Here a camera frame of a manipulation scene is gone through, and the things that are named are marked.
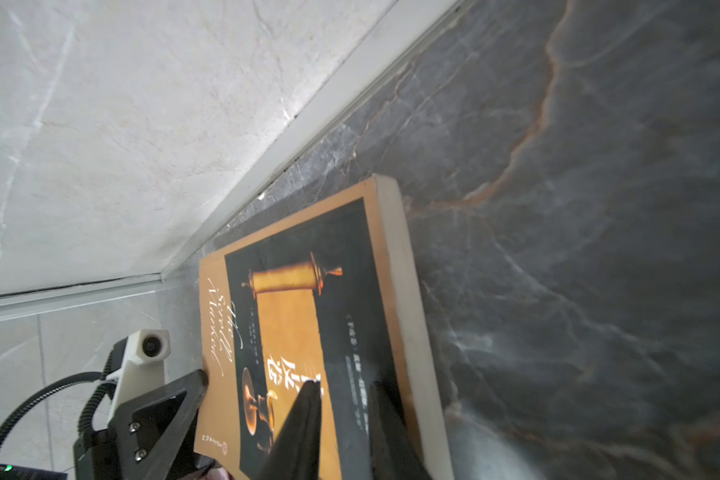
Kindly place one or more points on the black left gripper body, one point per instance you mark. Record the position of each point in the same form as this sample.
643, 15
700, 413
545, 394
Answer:
103, 454

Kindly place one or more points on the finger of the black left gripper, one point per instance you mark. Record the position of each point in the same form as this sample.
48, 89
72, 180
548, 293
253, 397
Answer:
172, 410

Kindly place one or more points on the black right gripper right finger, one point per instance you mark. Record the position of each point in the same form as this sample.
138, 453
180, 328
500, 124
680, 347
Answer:
392, 454

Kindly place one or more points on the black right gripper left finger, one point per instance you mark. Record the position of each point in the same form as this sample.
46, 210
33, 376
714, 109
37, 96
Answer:
295, 453

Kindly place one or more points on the brown and black book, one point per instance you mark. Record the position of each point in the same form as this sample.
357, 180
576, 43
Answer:
329, 294

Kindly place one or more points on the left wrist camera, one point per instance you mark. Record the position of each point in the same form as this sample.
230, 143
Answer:
138, 365

